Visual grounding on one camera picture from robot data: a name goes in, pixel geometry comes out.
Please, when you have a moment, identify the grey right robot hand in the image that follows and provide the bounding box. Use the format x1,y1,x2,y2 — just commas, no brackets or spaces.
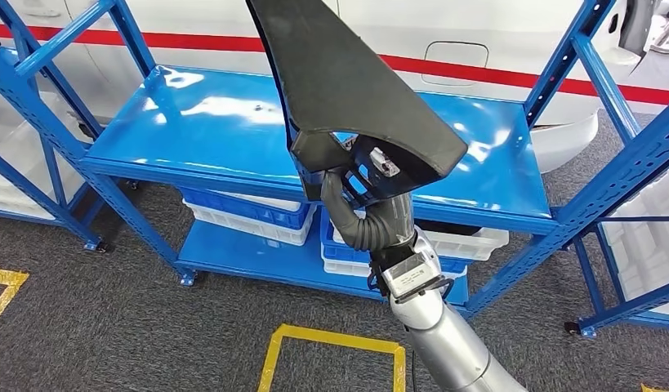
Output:
319,145,417,254

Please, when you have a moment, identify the black plastic car part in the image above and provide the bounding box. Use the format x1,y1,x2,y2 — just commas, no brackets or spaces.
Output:
245,0,470,209

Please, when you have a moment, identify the black part inside bin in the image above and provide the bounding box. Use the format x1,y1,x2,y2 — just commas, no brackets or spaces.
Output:
415,219,484,238

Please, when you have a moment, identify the blue plastic bin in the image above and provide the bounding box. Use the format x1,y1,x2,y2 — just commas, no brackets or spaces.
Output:
178,186,314,231
319,207,471,277

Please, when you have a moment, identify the stack of white bins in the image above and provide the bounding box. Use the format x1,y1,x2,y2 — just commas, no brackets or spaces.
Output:
601,162,669,318
0,91,87,221

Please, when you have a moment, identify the white car with red stripe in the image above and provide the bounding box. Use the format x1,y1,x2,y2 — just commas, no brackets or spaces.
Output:
0,0,669,174

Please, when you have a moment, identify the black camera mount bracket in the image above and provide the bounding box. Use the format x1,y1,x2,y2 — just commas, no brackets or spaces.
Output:
368,246,454,299

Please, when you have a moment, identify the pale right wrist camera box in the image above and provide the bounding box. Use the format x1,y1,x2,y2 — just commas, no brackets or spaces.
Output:
380,251,444,302

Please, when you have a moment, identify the chrome stanchion post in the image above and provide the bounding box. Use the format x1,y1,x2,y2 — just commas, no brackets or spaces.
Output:
650,0,669,56

